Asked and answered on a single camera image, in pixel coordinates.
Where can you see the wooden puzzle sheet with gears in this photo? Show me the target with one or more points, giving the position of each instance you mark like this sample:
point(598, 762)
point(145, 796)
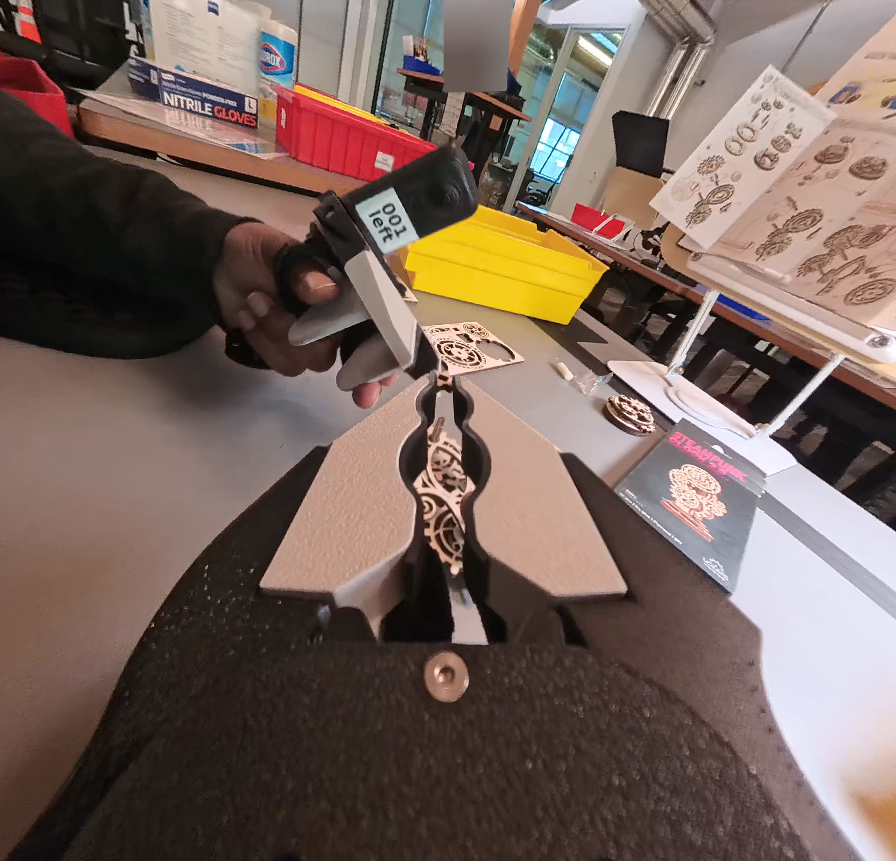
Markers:
point(490, 367)

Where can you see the metal storage rack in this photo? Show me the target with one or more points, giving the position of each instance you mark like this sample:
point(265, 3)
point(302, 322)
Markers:
point(560, 225)

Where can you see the wooden high table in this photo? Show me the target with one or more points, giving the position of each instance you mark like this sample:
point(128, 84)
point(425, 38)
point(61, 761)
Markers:
point(490, 108)

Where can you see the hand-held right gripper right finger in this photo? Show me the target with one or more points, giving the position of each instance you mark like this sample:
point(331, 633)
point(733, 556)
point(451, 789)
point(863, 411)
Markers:
point(546, 518)

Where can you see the person's left forearm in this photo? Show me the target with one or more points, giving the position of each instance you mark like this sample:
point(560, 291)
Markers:
point(105, 230)

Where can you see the white wipes canister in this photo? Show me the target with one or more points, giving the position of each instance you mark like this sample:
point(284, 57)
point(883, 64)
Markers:
point(278, 55)

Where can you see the black equipment case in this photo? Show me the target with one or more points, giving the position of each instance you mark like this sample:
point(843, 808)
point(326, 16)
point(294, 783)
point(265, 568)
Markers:
point(70, 20)

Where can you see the red crate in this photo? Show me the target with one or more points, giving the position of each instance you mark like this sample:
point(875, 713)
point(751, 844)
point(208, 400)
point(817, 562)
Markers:
point(28, 90)

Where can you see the cardboard box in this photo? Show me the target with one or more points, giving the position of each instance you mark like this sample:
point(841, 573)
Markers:
point(633, 199)

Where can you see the blue glove box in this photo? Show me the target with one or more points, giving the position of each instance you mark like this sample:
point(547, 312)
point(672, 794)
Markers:
point(196, 101)

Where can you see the black puzzle box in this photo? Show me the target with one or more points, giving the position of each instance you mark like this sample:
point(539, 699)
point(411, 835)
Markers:
point(693, 525)

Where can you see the red plastic bin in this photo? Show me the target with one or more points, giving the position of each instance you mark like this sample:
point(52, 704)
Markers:
point(336, 139)

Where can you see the clear plastic bag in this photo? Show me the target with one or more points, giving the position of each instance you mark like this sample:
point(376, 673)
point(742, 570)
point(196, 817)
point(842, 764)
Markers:
point(593, 383)

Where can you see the white wipes pack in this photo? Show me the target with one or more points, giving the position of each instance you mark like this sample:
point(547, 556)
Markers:
point(203, 20)

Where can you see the person's left hand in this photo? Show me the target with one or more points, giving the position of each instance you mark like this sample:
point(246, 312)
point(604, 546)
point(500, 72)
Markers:
point(252, 273)

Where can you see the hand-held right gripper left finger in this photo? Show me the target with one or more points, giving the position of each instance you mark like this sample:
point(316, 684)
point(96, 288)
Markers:
point(343, 518)

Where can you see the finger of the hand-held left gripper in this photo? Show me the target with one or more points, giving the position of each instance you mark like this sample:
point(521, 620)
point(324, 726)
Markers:
point(385, 294)
point(371, 371)

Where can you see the wooden gear assembly with pegs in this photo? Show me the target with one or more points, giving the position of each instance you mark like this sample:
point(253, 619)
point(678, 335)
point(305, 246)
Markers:
point(444, 518)

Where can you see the white document stand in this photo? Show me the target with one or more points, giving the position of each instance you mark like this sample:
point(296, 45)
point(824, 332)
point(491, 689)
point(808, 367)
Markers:
point(700, 399)

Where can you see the grey desk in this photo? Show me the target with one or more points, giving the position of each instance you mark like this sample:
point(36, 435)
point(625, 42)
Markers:
point(140, 490)

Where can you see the small red tray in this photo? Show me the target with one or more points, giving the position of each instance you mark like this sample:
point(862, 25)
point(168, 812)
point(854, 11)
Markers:
point(595, 220)

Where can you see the small round wooden gear stack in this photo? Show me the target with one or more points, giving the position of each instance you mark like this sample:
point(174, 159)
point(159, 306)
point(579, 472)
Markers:
point(630, 416)

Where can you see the puzzle instruction booklet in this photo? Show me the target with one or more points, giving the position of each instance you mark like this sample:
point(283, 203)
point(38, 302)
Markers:
point(805, 230)

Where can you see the wooden side table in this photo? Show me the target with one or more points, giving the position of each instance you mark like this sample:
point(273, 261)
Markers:
point(210, 150)

